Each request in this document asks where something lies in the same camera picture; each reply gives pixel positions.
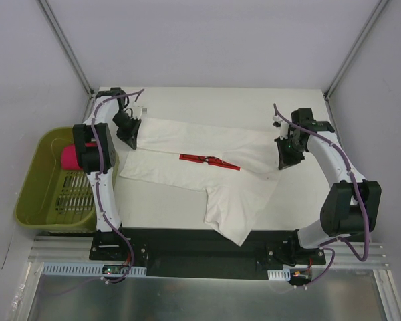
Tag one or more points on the right white cable duct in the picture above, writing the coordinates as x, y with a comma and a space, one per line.
279, 275

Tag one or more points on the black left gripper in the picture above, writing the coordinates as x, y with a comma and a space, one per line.
128, 130

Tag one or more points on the aluminium frame post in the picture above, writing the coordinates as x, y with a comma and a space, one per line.
366, 29
61, 38

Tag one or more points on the left aluminium frame post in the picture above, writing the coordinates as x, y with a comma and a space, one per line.
61, 38

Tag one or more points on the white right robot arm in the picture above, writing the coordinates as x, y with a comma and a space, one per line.
351, 205

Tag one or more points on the olive green plastic basket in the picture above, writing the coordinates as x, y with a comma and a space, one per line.
53, 199

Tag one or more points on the rolled pink t shirt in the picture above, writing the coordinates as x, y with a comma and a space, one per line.
70, 158

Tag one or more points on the white cable duct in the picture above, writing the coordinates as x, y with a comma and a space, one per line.
279, 275
92, 270

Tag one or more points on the left white cable duct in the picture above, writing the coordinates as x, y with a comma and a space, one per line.
92, 270

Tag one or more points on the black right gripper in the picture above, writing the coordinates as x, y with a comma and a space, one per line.
288, 154

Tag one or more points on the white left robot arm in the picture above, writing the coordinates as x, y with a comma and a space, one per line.
95, 151

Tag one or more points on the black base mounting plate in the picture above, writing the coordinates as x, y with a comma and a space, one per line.
191, 253

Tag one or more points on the right aluminium frame post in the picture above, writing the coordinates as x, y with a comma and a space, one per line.
366, 29

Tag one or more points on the white t shirt red print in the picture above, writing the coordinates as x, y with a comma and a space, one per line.
237, 169

